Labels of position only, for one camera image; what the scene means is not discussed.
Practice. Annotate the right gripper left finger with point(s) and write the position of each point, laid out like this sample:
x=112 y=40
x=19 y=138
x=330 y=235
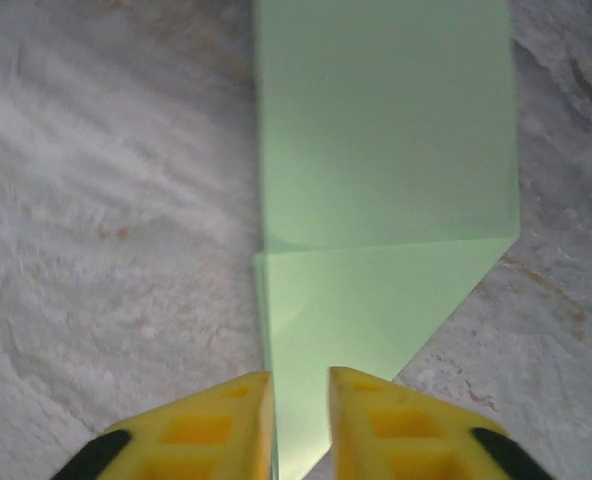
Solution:
x=201 y=440

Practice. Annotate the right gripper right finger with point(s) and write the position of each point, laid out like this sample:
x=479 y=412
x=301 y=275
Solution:
x=406 y=440

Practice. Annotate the light green paper sheet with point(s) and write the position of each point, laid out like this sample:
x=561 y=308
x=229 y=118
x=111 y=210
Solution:
x=386 y=150

